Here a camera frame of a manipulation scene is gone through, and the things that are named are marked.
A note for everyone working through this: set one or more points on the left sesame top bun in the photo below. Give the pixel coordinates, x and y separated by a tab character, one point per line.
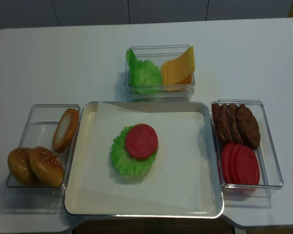
19	166

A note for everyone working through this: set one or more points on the green lettuce in container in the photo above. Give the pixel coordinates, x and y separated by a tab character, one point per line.
144	75

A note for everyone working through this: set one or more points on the yellow cheese slices stack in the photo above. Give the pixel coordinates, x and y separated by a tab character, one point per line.
178	71

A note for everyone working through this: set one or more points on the bun half standing upright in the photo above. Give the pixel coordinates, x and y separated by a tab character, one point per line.
65	130

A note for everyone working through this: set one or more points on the red tomato slices stack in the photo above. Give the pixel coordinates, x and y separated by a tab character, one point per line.
239	165

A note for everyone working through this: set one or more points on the white metal serving tray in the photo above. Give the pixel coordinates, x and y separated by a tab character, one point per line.
185	195

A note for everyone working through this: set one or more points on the white parchment paper sheet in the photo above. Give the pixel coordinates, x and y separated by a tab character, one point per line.
180	151

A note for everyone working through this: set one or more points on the clear lettuce cheese container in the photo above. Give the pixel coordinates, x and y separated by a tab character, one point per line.
159	55

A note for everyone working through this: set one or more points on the clear bun container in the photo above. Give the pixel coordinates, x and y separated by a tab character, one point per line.
39	130

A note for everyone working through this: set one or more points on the red tomato slice on burger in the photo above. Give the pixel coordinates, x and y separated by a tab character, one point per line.
141	141

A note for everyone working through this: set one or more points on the clear patty tomato container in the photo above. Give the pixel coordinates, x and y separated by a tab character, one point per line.
270	174

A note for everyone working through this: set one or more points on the brown meat patty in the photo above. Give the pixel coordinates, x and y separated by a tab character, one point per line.
248	127
216	114
231	111
224	124

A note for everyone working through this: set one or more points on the green lettuce leaf on burger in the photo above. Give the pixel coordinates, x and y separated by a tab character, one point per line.
120	158

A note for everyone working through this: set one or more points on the sesame bun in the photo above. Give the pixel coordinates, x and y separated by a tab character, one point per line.
46	166
19	166

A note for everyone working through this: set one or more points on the right sesame top bun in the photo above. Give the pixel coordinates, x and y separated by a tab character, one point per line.
46	166

